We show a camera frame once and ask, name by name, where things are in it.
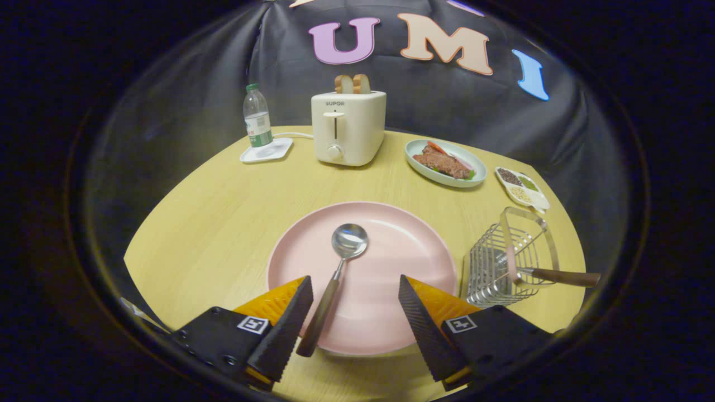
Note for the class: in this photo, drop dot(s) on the white square coaster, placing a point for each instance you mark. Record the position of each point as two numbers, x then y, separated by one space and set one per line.
279 149

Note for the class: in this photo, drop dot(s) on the steak with vegetables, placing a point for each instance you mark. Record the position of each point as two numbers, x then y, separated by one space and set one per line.
444 163

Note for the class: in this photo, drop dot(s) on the white divided seasoning dish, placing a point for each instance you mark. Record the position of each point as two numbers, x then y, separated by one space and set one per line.
522 192

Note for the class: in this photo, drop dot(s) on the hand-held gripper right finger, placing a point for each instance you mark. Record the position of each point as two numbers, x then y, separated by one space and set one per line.
427 335

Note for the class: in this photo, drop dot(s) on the clear plastic water bottle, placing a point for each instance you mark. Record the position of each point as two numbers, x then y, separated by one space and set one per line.
258 123

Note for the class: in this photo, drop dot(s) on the light green oval plate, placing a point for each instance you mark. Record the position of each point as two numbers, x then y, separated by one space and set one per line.
424 170

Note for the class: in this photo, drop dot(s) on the cream white toaster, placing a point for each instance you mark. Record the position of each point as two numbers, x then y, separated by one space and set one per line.
357 128

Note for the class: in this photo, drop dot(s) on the pink round plate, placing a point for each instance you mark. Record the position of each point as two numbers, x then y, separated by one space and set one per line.
391 262

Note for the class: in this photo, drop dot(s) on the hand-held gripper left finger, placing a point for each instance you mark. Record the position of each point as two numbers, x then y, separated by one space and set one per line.
282 335

